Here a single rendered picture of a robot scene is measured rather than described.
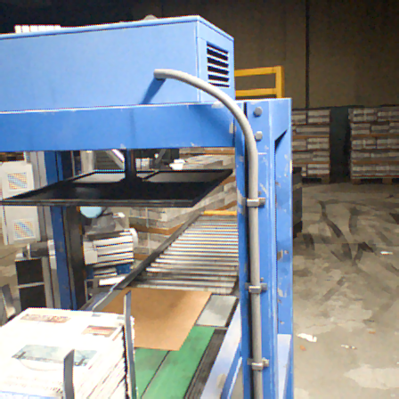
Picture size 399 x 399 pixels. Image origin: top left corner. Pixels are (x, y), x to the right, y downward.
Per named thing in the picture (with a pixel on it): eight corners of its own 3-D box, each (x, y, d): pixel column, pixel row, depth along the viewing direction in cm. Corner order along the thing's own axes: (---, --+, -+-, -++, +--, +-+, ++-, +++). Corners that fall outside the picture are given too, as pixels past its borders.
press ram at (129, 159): (126, 180, 152) (122, 138, 149) (145, 180, 150) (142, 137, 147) (117, 183, 145) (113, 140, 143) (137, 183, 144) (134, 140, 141)
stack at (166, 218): (134, 302, 378) (126, 201, 361) (209, 258, 473) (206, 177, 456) (173, 312, 357) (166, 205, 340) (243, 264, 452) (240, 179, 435)
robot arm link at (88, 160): (108, 214, 283) (100, 122, 272) (99, 220, 268) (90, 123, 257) (89, 214, 284) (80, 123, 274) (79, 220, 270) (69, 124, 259)
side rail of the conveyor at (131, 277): (194, 230, 327) (194, 213, 325) (202, 230, 326) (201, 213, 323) (113, 314, 201) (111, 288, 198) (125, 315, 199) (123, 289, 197)
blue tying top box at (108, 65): (74, 108, 172) (69, 51, 168) (235, 100, 157) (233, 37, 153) (-9, 112, 130) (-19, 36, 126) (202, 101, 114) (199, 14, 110)
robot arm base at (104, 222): (92, 232, 282) (90, 215, 280) (90, 226, 296) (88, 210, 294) (117, 229, 286) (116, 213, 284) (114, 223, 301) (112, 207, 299)
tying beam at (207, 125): (52, 134, 189) (50, 109, 187) (290, 126, 165) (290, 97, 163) (-87, 154, 125) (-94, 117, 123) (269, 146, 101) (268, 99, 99)
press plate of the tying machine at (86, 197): (93, 177, 181) (93, 170, 181) (233, 176, 167) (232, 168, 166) (0, 210, 129) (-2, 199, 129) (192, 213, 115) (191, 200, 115)
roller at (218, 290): (131, 289, 208) (130, 279, 207) (236, 296, 196) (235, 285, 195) (126, 294, 203) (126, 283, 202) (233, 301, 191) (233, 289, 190)
